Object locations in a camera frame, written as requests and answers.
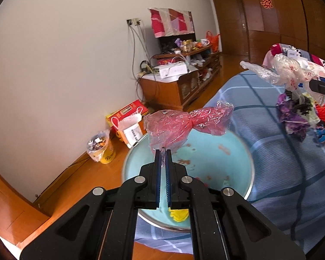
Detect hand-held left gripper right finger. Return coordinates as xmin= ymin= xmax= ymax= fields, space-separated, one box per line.
xmin=165 ymin=149 xmax=306 ymax=260

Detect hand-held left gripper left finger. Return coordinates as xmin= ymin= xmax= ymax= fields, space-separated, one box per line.
xmin=19 ymin=148 xmax=166 ymax=260

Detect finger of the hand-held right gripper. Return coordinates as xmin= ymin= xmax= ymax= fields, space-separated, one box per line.
xmin=309 ymin=77 xmax=325 ymax=103

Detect clear plastic bag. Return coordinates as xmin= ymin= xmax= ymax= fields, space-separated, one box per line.
xmin=240 ymin=54 xmax=322 ymax=104

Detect light blue enamel basin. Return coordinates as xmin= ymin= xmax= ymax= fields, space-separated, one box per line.
xmin=121 ymin=130 xmax=255 ymax=232

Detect pink plastic wrap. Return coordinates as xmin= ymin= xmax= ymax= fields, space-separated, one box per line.
xmin=143 ymin=100 xmax=235 ymax=156

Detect blue orange crumpled wrapper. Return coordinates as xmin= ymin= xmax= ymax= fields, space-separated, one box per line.
xmin=314 ymin=123 xmax=325 ymax=144

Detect white labelled plastic bag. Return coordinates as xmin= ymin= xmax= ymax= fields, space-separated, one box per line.
xmin=116 ymin=113 xmax=148 ymax=149

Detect yellow paper cup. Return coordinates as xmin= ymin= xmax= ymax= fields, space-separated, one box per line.
xmin=99 ymin=138 xmax=117 ymax=164

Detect clear bag of candy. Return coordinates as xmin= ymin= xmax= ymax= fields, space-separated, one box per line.
xmin=86 ymin=130 xmax=110 ymax=160

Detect red gift box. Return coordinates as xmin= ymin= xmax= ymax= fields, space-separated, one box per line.
xmin=106 ymin=100 xmax=150 ymax=139

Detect wooden wardrobe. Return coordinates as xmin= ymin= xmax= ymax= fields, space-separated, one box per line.
xmin=198 ymin=0 xmax=325 ymax=66

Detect wooden tv cabinet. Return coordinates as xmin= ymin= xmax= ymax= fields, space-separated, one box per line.
xmin=138 ymin=51 xmax=221 ymax=112

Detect blue plaid bedsheet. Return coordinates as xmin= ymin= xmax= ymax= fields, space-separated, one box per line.
xmin=134 ymin=69 xmax=325 ymax=255

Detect white flat box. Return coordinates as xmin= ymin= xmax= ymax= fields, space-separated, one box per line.
xmin=158 ymin=64 xmax=189 ymax=78

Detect wooden door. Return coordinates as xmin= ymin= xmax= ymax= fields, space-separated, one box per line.
xmin=212 ymin=0 xmax=250 ymax=56

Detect orange plastic bag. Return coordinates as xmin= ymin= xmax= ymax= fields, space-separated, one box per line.
xmin=205 ymin=31 xmax=221 ymax=53

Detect black television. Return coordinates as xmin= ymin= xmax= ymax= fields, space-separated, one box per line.
xmin=158 ymin=32 xmax=197 ymax=54

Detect pink patchwork cover cloth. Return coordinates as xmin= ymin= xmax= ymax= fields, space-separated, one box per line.
xmin=148 ymin=8 xmax=196 ymax=38

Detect grey wall cables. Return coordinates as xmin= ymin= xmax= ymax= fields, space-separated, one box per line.
xmin=128 ymin=24 xmax=151 ymax=69

